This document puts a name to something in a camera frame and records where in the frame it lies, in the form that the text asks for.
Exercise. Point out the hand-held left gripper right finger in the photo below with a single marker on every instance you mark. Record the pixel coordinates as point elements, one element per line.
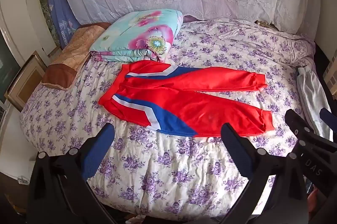
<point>237,150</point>

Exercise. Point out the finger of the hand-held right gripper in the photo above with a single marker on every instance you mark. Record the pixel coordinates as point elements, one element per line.
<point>329,121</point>
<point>298,129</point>

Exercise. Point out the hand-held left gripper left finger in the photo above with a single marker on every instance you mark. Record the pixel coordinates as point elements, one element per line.
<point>98,150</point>

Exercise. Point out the red pants with blue stripes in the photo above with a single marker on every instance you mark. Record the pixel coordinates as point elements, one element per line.
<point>210,110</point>

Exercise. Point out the grey white garment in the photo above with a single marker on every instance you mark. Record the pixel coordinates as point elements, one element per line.
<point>310,92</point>

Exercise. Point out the purple floral bedspread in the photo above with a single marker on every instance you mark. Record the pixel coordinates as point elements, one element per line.
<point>171,174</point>

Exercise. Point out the brown patterned pillow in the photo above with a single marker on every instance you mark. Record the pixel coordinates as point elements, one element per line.
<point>71,55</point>

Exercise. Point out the folded teal floral quilt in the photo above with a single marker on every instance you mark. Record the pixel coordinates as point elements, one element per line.
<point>137,31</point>

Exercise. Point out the glass door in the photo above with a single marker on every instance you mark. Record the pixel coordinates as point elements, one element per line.
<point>8,63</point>

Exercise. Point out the green landscape picture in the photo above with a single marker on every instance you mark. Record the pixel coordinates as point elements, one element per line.
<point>48,15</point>

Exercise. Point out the blue printed cloth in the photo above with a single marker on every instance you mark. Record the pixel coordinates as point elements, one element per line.
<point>56,2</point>

